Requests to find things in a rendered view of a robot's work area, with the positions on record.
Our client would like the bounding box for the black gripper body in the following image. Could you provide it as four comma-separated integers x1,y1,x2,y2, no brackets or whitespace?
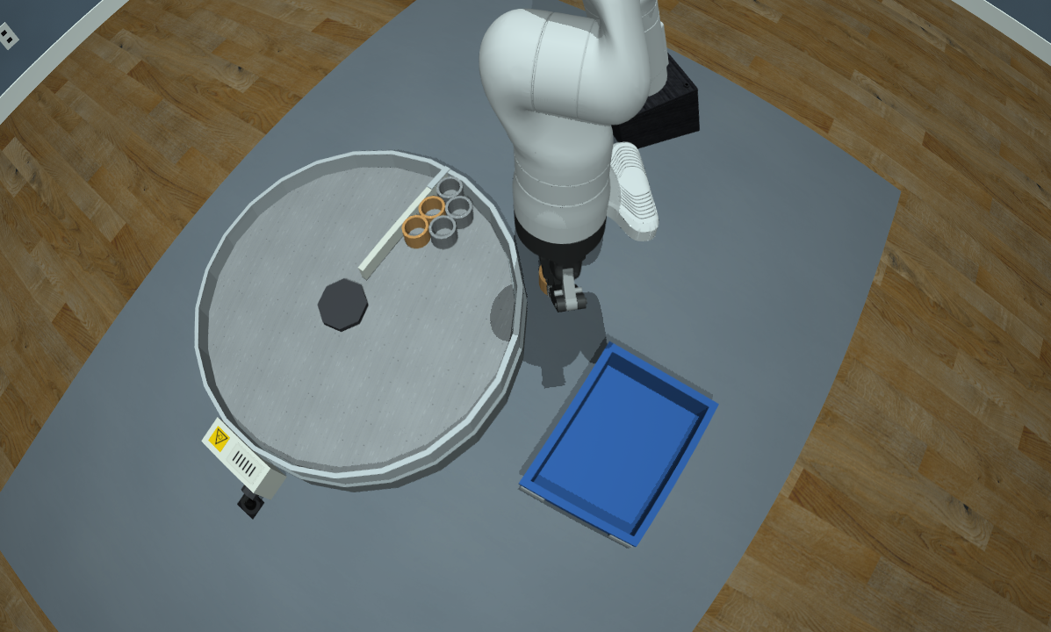
515,216,607,281

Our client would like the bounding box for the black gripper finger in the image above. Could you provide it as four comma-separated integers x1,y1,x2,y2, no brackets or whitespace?
539,256,588,312

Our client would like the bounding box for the blue open crate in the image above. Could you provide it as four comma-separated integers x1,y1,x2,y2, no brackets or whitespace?
519,341,719,548

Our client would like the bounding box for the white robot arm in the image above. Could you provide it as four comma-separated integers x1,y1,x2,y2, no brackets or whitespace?
479,0,669,244

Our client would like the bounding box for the grey metal bushing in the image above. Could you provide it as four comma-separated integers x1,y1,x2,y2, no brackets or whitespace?
436,176,463,204
428,215,458,249
445,196,473,229

